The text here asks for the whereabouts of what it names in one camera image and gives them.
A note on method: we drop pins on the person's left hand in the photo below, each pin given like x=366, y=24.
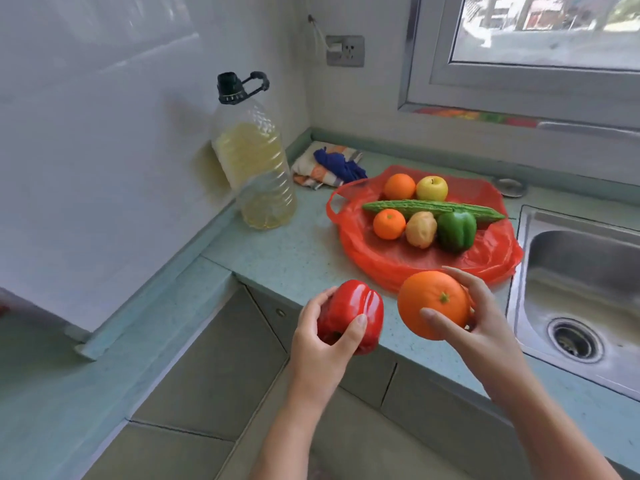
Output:
x=320, y=364

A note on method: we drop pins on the person's right hand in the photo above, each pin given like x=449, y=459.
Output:
x=490, y=339

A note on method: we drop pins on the red bell pepper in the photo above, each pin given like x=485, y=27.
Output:
x=355, y=304

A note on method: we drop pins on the orange fruit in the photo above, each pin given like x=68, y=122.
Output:
x=430, y=294
x=399, y=186
x=389, y=224

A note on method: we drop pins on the green bell pepper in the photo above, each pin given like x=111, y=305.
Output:
x=456, y=230

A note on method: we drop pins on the red plastic bag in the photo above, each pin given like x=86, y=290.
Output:
x=395, y=259

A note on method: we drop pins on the potato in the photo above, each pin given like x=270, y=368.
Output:
x=421, y=229

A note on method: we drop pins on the green bitter gourd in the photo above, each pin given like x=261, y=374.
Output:
x=425, y=207

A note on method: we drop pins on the yellow apple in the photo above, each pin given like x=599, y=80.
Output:
x=432, y=188

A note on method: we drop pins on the metal sink drain strainer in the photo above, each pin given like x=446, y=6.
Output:
x=575, y=339

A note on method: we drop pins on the grey kitchen base cabinets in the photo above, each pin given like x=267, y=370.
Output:
x=225, y=369

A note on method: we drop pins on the stainless steel sink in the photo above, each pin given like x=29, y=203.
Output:
x=575, y=274

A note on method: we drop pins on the round metal sink cap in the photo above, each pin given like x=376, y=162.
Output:
x=510, y=186

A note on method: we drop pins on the orange striped beige towel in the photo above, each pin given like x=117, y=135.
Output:
x=312, y=174

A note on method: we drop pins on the dark blue cloth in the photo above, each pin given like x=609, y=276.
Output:
x=340, y=164

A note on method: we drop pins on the clear cooking oil bottle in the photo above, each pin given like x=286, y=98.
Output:
x=255, y=169

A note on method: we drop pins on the white framed window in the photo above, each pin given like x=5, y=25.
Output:
x=525, y=84

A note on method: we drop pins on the white power plug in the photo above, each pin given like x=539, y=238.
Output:
x=334, y=44

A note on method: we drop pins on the grey wall socket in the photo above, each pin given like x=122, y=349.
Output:
x=350, y=52

